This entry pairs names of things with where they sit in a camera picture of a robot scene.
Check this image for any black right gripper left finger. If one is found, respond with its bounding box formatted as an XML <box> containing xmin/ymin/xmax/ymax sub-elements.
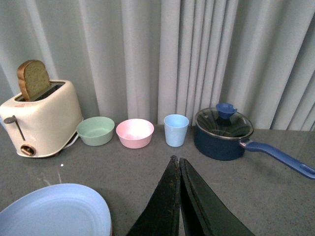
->
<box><xmin>127</xmin><ymin>155</ymin><xmax>181</xmax><ymax>236</ymax></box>

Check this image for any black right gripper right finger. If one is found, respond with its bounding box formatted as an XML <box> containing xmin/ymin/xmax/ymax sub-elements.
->
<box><xmin>179</xmin><ymin>158</ymin><xmax>254</xmax><ymax>236</ymax></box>

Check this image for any light blue plate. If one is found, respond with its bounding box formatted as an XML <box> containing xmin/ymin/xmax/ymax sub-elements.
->
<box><xmin>0</xmin><ymin>183</ymin><xmax>112</xmax><ymax>236</ymax></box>

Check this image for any dark blue saucepan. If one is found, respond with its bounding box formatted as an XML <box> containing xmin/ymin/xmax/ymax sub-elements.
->
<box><xmin>194</xmin><ymin>126</ymin><xmax>315</xmax><ymax>179</ymax></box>

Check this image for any pink bowl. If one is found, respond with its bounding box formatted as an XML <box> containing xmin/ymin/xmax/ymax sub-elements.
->
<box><xmin>116</xmin><ymin>118</ymin><xmax>155</xmax><ymax>149</ymax></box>

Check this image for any glass lid blue knob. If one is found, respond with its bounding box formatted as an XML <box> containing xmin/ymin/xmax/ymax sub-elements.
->
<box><xmin>195</xmin><ymin>103</ymin><xmax>254</xmax><ymax>140</ymax></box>

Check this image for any light blue cup right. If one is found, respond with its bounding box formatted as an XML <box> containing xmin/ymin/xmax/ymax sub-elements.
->
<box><xmin>164</xmin><ymin>114</ymin><xmax>189</xmax><ymax>148</ymax></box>

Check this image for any green bowl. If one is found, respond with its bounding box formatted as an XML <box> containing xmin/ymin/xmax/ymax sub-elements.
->
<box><xmin>77</xmin><ymin>117</ymin><xmax>115</xmax><ymax>147</ymax></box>

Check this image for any cream white toaster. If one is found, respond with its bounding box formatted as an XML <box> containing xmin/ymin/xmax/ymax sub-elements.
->
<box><xmin>0</xmin><ymin>80</ymin><xmax>83</xmax><ymax>158</ymax></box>

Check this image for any grey pleated curtain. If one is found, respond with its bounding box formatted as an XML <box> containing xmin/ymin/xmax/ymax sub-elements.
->
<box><xmin>0</xmin><ymin>0</ymin><xmax>315</xmax><ymax>131</ymax></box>

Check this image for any brown bread slice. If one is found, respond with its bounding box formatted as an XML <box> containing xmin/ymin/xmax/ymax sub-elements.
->
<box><xmin>17</xmin><ymin>59</ymin><xmax>51</xmax><ymax>101</ymax></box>

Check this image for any white toaster power cord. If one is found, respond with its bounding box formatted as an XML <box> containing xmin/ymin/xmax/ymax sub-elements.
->
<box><xmin>63</xmin><ymin>132</ymin><xmax>80</xmax><ymax>149</ymax></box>

